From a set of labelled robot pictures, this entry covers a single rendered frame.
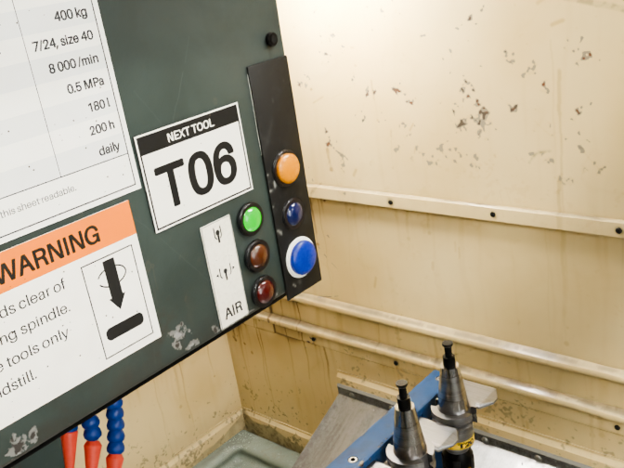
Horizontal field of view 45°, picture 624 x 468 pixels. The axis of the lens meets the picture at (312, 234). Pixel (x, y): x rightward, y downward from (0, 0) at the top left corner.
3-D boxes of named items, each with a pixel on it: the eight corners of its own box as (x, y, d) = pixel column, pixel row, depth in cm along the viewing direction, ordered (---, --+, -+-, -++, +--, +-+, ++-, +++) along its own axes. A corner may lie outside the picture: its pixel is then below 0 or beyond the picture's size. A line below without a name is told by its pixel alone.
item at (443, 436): (465, 435, 103) (465, 429, 103) (445, 456, 99) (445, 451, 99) (422, 420, 108) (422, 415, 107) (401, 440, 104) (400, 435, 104)
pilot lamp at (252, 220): (266, 227, 61) (261, 201, 60) (246, 237, 60) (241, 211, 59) (260, 227, 61) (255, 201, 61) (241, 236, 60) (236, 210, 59)
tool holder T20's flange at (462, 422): (443, 405, 112) (442, 390, 111) (483, 413, 108) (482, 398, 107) (425, 429, 107) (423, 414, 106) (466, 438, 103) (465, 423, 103)
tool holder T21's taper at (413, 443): (409, 435, 102) (403, 392, 100) (434, 447, 99) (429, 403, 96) (385, 451, 100) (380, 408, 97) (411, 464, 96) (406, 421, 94)
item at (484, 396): (504, 394, 111) (503, 389, 110) (486, 412, 107) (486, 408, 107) (461, 382, 115) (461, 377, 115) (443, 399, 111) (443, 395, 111)
